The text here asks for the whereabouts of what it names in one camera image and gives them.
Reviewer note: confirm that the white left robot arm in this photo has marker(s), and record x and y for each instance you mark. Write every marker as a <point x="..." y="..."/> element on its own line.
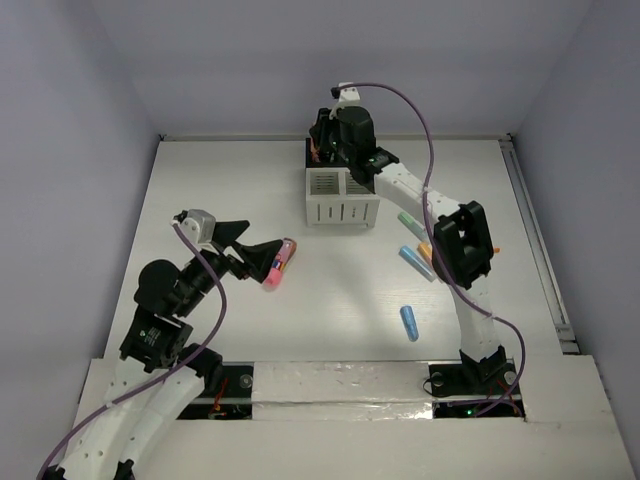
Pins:
<point x="164" y="361"/>

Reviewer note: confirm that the white four-slot pen organizer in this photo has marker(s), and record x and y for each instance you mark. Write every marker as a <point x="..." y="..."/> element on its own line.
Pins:
<point x="333" y="197"/>

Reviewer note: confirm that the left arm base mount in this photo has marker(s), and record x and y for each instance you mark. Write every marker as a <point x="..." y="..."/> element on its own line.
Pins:
<point x="231" y="399"/>

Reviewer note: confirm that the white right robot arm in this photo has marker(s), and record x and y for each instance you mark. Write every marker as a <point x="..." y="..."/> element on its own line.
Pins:
<point x="458" y="233"/>

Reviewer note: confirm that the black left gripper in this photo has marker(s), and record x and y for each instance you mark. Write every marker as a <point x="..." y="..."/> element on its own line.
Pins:
<point x="227" y="252"/>

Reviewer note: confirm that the long green highlighter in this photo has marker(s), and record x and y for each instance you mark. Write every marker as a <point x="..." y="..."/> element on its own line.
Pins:
<point x="413" y="226"/>

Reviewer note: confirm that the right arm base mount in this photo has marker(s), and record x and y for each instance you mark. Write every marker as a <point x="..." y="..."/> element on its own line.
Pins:
<point x="454" y="396"/>

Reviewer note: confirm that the pink glue stick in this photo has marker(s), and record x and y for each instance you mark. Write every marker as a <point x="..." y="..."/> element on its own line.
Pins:
<point x="280" y="262"/>

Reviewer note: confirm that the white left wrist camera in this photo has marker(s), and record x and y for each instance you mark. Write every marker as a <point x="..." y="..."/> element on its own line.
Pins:
<point x="196" y="225"/>

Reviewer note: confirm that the long blue pastel highlighter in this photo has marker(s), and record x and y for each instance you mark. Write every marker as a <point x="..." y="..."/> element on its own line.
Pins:
<point x="417" y="263"/>

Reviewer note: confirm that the orange pink pastel highlighter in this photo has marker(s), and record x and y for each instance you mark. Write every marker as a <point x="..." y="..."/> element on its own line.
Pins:
<point x="425" y="251"/>

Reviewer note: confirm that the aluminium rail right edge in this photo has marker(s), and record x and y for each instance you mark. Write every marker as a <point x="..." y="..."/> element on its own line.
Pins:
<point x="567" y="339"/>

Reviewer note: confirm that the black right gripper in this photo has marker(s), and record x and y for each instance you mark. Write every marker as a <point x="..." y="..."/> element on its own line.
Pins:
<point x="321" y="128"/>

